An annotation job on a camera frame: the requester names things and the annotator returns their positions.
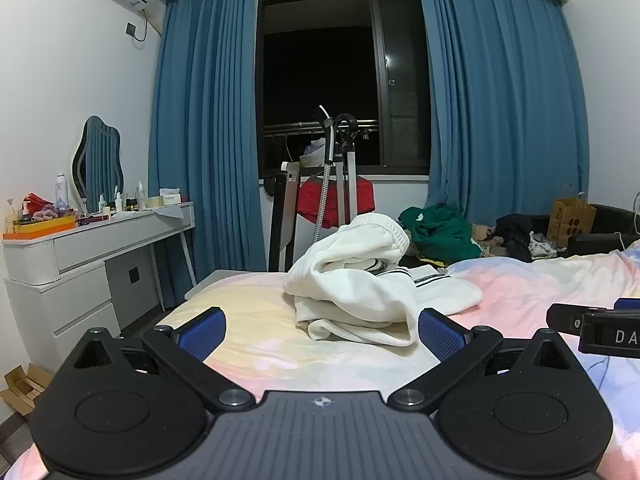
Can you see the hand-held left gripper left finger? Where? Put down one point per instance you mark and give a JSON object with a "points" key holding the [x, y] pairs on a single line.
{"points": [[202, 332]]}

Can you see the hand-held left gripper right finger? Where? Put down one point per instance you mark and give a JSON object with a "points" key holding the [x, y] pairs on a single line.
{"points": [[442, 335]]}

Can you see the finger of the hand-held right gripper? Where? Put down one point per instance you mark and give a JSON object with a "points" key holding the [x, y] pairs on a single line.
{"points": [[629, 304], [565, 317]]}

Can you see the white pants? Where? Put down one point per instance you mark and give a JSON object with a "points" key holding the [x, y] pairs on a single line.
{"points": [[350, 280]]}

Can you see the dark clothes pile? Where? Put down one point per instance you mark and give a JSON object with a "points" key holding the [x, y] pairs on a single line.
{"points": [[515, 235]]}

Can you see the pale clothes pile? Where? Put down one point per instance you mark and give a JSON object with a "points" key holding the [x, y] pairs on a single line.
{"points": [[315, 152]]}

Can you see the pastel bedsheet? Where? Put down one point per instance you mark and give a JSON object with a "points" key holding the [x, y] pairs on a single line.
{"points": [[260, 320]]}

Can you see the black sofa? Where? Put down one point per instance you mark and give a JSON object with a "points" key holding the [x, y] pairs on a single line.
{"points": [[610, 220]]}

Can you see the brown paper bag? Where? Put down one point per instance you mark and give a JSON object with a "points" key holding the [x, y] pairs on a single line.
{"points": [[570, 222]]}

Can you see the green garment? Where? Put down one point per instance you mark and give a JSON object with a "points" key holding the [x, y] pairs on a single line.
{"points": [[440, 232]]}

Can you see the black folded stand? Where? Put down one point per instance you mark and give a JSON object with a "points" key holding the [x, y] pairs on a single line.
{"points": [[280, 220]]}

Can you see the white tissue box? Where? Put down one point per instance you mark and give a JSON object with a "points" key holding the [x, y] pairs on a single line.
{"points": [[170, 199]]}

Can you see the white vanity desk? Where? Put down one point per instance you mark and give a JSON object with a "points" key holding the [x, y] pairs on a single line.
{"points": [[85, 255]]}

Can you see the small white bottle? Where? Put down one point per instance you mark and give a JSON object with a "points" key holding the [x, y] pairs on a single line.
{"points": [[141, 197], [119, 202]]}

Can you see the red cloth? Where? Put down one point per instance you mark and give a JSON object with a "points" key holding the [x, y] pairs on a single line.
{"points": [[310, 202]]}

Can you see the cardboard box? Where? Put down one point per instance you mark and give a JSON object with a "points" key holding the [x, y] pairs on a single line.
{"points": [[22, 390]]}

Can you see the garment steamer stand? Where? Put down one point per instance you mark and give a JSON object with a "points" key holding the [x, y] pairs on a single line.
{"points": [[346, 170]]}

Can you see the wavy vanity mirror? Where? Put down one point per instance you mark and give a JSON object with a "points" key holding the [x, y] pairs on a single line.
{"points": [[100, 165]]}

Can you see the blue curtain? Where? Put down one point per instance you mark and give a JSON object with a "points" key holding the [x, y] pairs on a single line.
{"points": [[210, 135], [500, 110]]}

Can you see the orange box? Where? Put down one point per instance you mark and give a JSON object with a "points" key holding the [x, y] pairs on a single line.
{"points": [[35, 227]]}

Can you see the white spray can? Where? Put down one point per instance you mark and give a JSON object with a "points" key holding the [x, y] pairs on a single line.
{"points": [[61, 192]]}

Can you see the red bag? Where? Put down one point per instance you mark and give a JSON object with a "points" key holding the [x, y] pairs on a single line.
{"points": [[37, 202]]}

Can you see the dark window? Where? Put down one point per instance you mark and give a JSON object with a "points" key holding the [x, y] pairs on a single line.
{"points": [[320, 70]]}

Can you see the black wall socket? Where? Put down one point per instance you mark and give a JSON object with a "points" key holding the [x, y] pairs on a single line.
{"points": [[132, 30], [134, 276]]}

